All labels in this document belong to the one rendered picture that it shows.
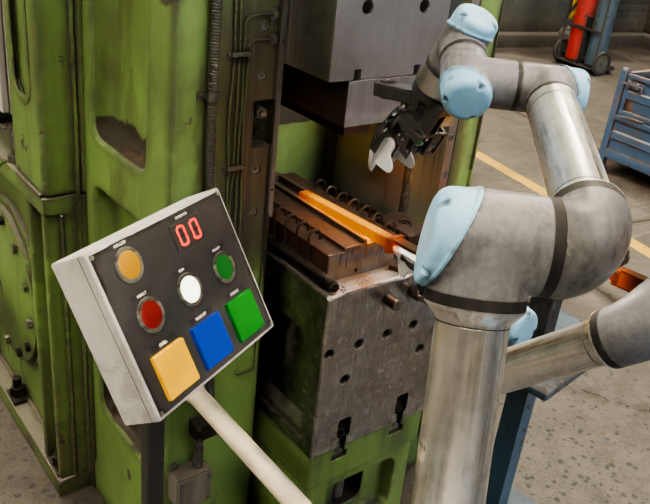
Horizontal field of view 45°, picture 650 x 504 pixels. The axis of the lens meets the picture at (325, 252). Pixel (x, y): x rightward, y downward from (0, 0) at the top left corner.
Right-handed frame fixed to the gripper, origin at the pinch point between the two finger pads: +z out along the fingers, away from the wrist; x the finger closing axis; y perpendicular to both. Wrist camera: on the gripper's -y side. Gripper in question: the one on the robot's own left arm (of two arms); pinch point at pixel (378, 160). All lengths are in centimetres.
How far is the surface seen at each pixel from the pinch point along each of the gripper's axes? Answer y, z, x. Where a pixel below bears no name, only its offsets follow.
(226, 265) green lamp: 5.6, 14.9, -31.4
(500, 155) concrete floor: -149, 217, 338
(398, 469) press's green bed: 37, 90, 31
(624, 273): 33, 16, 62
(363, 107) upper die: -14.5, 0.8, 6.4
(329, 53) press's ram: -20.3, -8.8, -3.2
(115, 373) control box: 18, 17, -57
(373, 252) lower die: 1.4, 31.8, 15.0
